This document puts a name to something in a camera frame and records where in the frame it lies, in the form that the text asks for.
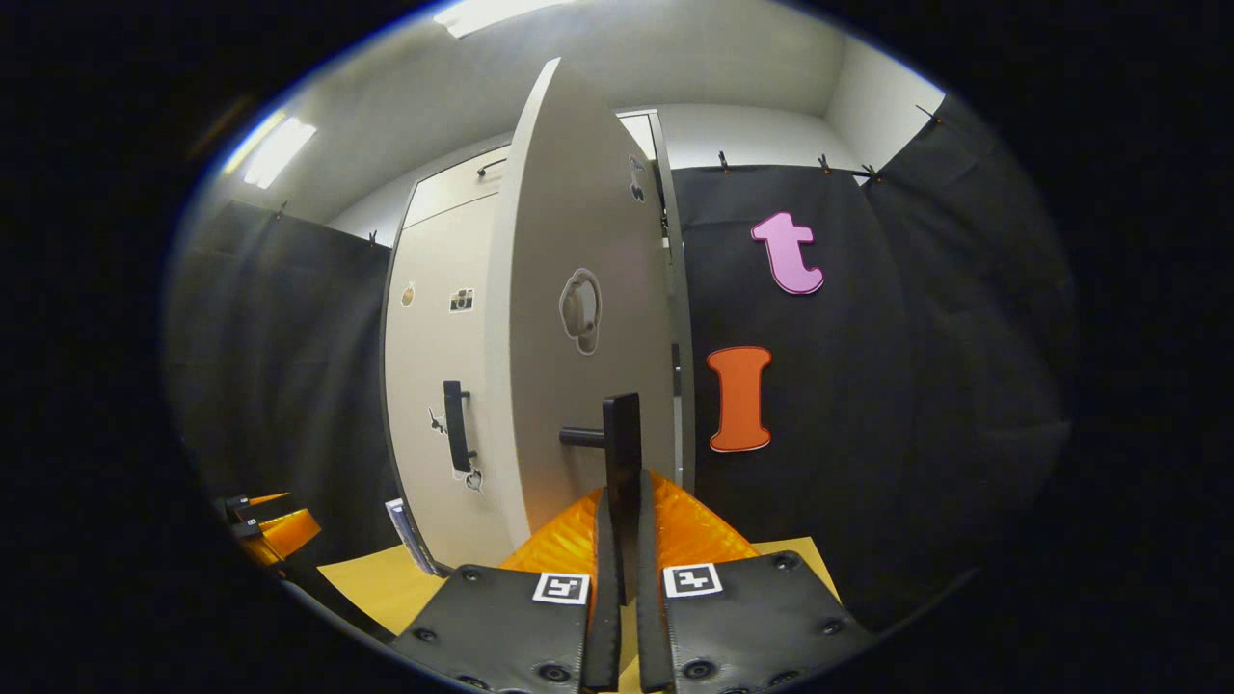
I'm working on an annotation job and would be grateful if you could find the white and blue booklet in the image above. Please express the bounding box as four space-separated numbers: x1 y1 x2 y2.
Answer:
384 496 440 577

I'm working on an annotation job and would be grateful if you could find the grey double-door shoe cabinet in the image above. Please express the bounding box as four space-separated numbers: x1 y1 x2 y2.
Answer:
379 58 697 579

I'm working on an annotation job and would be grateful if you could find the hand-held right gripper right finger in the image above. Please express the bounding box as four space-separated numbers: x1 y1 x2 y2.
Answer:
633 470 874 694

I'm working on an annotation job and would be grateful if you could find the cream cabinet door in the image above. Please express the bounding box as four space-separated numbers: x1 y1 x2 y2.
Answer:
384 193 512 572
482 58 678 608

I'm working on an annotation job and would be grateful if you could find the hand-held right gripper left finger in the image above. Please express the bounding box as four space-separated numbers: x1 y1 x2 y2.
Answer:
389 485 628 694

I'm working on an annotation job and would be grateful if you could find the cream drawer front with handle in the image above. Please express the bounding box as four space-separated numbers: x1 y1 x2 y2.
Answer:
403 109 664 230

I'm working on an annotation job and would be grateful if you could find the large ceiling light panel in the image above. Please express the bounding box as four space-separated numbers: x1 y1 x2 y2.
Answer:
434 0 579 40

